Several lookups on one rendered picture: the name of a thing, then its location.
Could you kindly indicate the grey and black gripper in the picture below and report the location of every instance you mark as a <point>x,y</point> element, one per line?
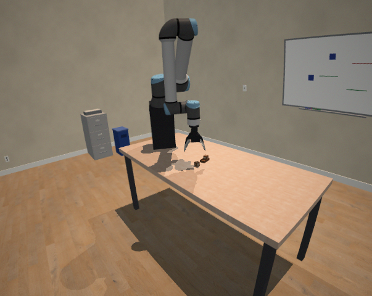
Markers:
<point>195,137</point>

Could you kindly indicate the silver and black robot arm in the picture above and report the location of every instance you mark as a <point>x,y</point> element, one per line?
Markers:
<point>165,86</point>

